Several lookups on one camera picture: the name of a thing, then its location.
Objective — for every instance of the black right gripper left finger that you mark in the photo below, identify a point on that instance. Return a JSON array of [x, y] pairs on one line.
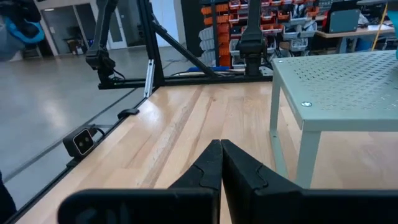
[[174, 205]]

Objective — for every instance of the grey equipment case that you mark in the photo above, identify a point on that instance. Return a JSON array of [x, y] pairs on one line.
[[343, 18]]

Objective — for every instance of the black table edge bracket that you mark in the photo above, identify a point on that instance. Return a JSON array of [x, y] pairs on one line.
[[127, 113]]

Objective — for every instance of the black table-level camera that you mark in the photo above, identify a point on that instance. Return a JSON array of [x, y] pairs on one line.
[[81, 142]]

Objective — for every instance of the white door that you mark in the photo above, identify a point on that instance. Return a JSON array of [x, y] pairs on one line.
[[117, 31]]

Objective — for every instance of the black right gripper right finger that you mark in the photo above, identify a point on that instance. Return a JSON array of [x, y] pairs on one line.
[[280, 205]]

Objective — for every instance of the wooden workbench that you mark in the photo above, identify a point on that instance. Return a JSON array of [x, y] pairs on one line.
[[348, 32]]

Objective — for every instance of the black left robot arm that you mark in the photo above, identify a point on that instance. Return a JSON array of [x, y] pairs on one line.
[[253, 37]]

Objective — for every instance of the green perforated metal shelf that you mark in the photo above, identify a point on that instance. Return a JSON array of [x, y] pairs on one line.
[[342, 93]]

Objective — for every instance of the blue floor pad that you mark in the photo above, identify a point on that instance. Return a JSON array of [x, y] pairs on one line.
[[208, 68]]

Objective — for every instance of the black rack orange bins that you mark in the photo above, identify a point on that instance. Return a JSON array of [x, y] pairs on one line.
[[224, 31]]

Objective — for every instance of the person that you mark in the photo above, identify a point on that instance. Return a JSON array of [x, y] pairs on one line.
[[18, 28]]

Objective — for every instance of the silver corner bracket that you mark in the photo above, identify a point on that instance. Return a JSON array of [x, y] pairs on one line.
[[150, 77]]

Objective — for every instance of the black aluminium rig frame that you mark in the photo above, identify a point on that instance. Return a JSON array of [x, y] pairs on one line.
[[149, 37]]

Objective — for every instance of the white stacked bins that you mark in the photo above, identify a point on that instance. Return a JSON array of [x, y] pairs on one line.
[[206, 43]]

